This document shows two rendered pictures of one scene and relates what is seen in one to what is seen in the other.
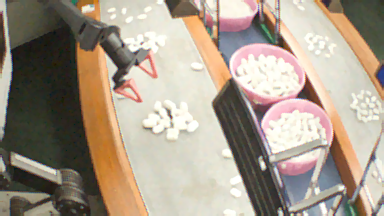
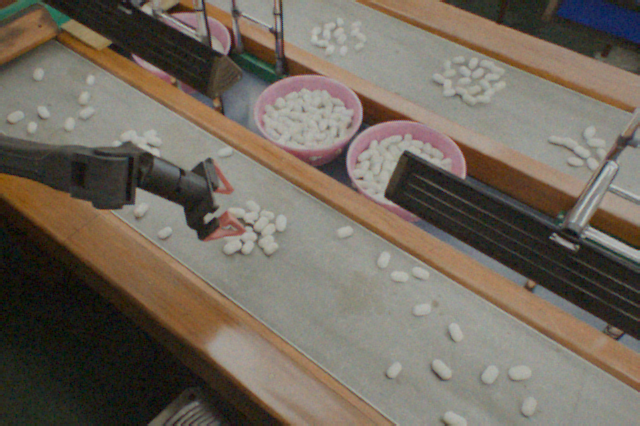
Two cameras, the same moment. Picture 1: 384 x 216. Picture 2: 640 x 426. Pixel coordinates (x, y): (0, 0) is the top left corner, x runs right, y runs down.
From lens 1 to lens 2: 0.72 m
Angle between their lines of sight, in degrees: 26
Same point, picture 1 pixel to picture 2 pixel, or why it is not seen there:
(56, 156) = (17, 368)
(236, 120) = (454, 201)
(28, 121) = not seen: outside the picture
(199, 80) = (239, 167)
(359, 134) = (489, 122)
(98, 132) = (178, 304)
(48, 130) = not seen: outside the picture
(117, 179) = (260, 354)
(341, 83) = (404, 72)
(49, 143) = not seen: outside the picture
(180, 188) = (333, 307)
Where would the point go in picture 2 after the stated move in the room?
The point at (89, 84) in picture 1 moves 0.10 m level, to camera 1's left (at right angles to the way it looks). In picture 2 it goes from (100, 245) to (49, 272)
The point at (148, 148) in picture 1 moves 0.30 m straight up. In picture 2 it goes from (255, 278) to (239, 180)
